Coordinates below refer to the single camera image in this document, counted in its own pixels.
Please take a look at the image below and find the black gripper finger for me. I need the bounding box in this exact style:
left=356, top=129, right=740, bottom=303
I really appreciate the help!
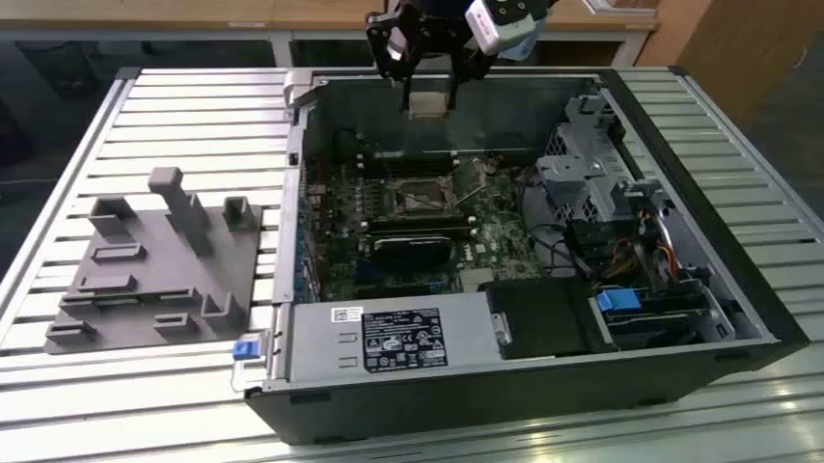
left=365, top=12, right=425, bottom=115
left=446, top=18, right=499, bottom=112

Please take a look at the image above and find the silver CPU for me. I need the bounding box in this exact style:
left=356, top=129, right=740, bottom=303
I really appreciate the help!
left=410, top=91, right=448, bottom=120

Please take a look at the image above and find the metal socket cover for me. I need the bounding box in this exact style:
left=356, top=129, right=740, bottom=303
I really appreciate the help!
left=448, top=156, right=499, bottom=204

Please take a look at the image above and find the black RAM slot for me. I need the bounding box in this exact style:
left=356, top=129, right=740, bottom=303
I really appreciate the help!
left=353, top=150, right=458, bottom=161
left=353, top=163, right=458, bottom=173
left=350, top=226, right=479, bottom=234
left=353, top=169, right=458, bottom=178
left=350, top=215, right=479, bottom=224
left=350, top=231, right=479, bottom=239
left=350, top=220, right=479, bottom=229
left=353, top=157, right=458, bottom=167

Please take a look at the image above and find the CPU socket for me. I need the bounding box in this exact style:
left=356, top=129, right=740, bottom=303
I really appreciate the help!
left=388, top=177, right=464, bottom=217

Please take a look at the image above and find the metal drive cage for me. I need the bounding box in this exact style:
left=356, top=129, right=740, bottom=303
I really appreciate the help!
left=535, top=94, right=664, bottom=228

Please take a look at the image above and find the wooden desk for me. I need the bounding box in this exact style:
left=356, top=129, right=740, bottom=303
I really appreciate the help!
left=0, top=0, right=663, bottom=44

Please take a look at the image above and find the green motherboard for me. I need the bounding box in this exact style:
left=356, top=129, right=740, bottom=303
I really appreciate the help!
left=297, top=144, right=565, bottom=303

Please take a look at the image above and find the black graphics card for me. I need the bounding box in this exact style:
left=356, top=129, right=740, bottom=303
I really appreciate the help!
left=370, top=233, right=453, bottom=272

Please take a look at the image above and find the wooden cabinet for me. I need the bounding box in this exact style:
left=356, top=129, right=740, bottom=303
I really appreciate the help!
left=633, top=0, right=824, bottom=124

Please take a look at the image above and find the silver chipset heatsink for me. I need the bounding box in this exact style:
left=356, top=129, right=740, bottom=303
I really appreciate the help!
left=460, top=269, right=497, bottom=293

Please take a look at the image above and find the black waste bin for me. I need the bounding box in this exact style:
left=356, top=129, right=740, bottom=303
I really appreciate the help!
left=16, top=41, right=102, bottom=97

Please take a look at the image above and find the grey parts rack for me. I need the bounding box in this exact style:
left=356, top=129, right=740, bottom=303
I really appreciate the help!
left=42, top=166, right=266, bottom=357

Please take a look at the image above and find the blue disk carrier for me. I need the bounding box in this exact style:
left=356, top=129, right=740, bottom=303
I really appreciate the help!
left=595, top=287, right=645, bottom=314

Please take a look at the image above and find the silver power supply unit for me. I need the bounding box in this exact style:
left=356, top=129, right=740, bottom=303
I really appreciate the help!
left=282, top=302, right=511, bottom=382

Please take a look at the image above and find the black disk drive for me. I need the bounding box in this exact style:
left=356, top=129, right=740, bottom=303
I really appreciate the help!
left=604, top=308, right=710, bottom=348

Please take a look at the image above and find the green RAM stick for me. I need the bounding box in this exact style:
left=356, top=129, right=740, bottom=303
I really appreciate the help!
left=90, top=294, right=195, bottom=310

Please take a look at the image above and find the black PC case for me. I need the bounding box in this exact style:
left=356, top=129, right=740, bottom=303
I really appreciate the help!
left=242, top=65, right=811, bottom=448

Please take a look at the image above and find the blue cable sleeve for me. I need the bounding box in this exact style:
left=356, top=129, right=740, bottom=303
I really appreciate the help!
left=500, top=9, right=551, bottom=62

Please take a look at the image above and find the black cable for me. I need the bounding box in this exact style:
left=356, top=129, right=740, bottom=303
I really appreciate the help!
left=524, top=221, right=585, bottom=279

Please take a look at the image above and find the coloured power wire bundle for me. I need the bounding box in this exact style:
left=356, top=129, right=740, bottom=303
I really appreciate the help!
left=595, top=206, right=684, bottom=290

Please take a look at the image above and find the black plastic duct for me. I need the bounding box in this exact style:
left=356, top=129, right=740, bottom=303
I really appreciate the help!
left=480, top=277, right=613, bottom=362

